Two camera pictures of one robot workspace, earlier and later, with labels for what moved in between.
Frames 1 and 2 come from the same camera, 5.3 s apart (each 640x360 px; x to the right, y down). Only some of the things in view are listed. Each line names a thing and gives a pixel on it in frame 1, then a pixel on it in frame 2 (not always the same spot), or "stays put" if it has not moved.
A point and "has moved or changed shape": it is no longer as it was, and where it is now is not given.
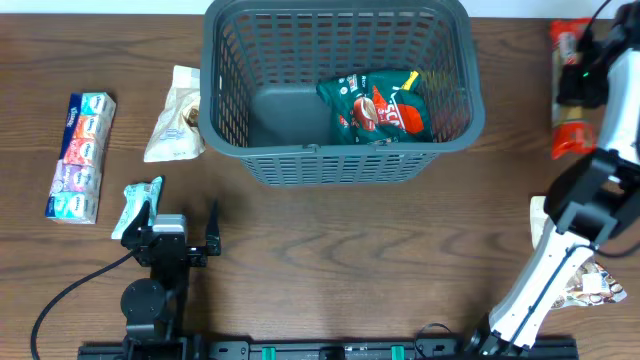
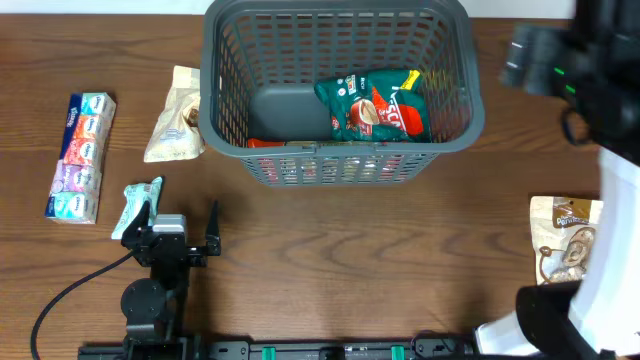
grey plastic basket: x=261 y=62 stays put
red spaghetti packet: x=575 y=131 has moved or changed shape
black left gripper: x=134 y=237 stays put
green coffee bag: x=378 y=107 stays put
